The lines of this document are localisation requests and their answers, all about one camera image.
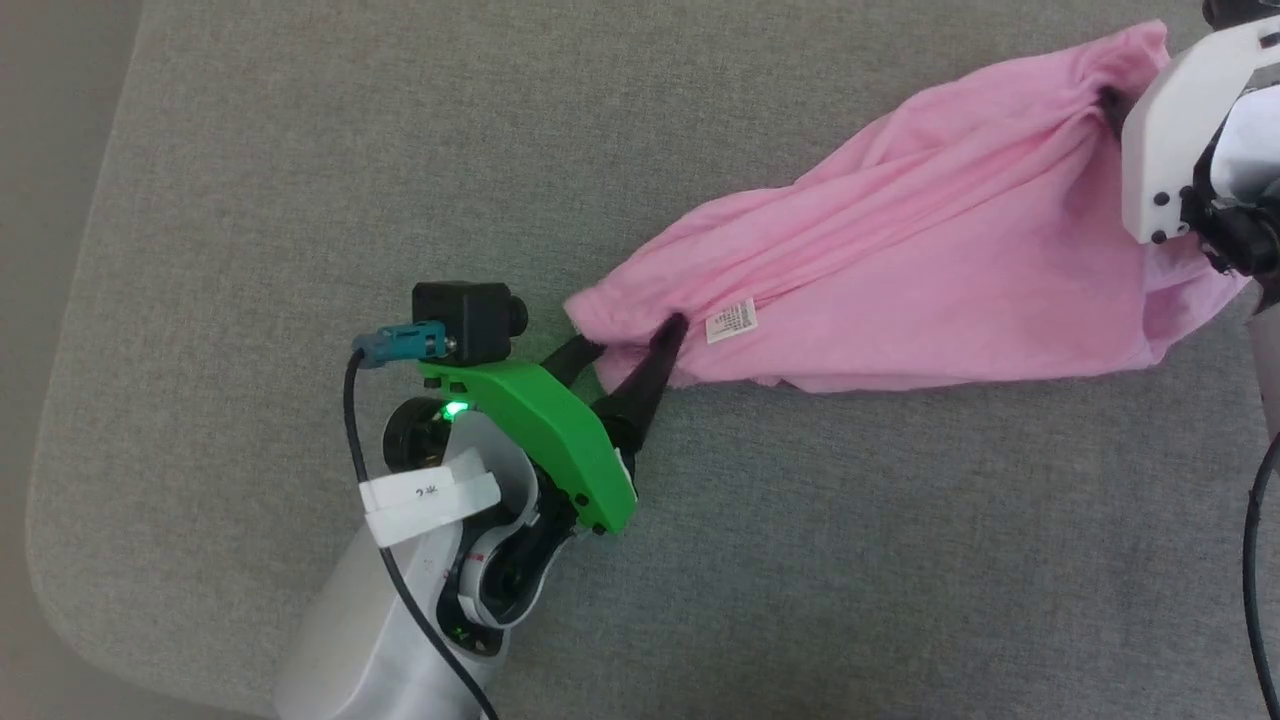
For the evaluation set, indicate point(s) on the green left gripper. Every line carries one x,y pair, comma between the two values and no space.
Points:
545,425

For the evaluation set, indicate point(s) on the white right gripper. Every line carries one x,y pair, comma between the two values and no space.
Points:
1170,140

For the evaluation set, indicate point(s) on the pink garment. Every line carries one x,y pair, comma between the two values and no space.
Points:
920,260

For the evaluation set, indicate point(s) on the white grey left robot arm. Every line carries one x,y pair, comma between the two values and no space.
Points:
350,640

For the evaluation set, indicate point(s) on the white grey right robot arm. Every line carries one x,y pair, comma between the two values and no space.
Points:
1250,150

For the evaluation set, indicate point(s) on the white garment care tag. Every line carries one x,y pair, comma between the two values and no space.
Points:
731,321

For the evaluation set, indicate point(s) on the grey fabric cushion surface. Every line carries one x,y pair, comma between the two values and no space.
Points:
300,180

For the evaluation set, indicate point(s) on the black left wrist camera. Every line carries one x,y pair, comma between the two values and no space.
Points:
465,320

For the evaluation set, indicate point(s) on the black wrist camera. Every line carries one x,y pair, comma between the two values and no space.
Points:
1240,12
465,320

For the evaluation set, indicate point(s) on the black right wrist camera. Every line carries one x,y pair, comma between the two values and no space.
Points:
1240,12

